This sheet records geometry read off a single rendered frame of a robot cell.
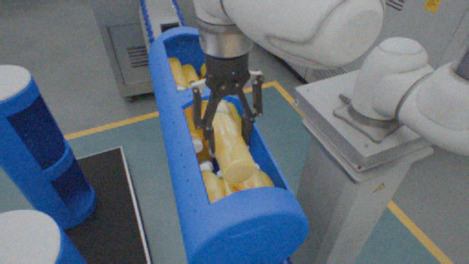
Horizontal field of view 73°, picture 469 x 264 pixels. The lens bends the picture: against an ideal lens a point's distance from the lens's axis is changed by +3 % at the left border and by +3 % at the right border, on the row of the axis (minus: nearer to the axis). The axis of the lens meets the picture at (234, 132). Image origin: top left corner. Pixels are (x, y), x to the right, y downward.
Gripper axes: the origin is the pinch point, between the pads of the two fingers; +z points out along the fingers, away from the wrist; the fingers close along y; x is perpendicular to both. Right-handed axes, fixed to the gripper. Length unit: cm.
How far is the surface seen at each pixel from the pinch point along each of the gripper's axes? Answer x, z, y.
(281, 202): 13.0, 9.3, -7.5
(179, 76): -52, 17, 4
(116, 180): -97, 116, 49
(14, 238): -8, 27, 53
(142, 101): -198, 131, 28
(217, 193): 1.6, 17.2, 3.6
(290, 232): 15.5, 18.3, -9.6
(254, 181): 1.3, 16.1, -5.9
